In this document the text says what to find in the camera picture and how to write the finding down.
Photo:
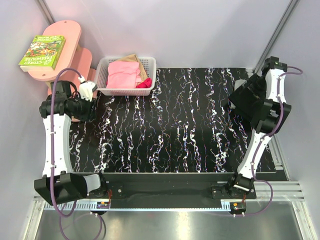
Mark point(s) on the white plastic laundry basket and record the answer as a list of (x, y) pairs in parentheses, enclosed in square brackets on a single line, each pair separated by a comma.
[(101, 76)]

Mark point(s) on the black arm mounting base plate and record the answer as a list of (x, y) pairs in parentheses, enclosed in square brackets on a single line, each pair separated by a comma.
[(172, 191)]

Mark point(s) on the pink tiered wooden shelf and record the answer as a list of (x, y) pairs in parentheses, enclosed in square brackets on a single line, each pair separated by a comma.
[(72, 55)]

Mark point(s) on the beige garment in basket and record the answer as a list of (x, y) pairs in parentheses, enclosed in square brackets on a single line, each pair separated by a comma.
[(134, 58)]

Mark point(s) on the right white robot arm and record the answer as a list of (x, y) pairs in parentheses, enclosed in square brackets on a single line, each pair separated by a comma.
[(267, 121)]

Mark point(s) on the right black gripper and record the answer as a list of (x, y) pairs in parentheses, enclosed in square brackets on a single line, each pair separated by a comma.
[(260, 94)]

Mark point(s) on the black daisy print t-shirt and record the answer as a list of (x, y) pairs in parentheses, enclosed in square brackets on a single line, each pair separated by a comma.
[(249, 103)]

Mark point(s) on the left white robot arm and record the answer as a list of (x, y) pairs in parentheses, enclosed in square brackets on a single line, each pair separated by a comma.
[(59, 184)]

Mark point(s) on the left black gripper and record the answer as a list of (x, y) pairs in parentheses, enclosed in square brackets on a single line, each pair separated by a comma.
[(85, 116)]

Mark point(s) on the pink t-shirt in basket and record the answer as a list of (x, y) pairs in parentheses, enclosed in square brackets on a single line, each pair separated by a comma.
[(123, 75)]

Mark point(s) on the folded grey t-shirt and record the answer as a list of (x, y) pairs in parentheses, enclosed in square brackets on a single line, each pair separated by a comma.
[(238, 88)]

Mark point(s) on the green storey treehouse book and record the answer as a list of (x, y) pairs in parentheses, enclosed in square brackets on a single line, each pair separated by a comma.
[(43, 53)]

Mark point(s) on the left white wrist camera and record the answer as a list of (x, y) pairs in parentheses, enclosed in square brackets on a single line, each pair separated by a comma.
[(86, 89)]

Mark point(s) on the magenta garment in basket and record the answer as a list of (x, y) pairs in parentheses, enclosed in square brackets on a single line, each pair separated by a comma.
[(147, 83)]

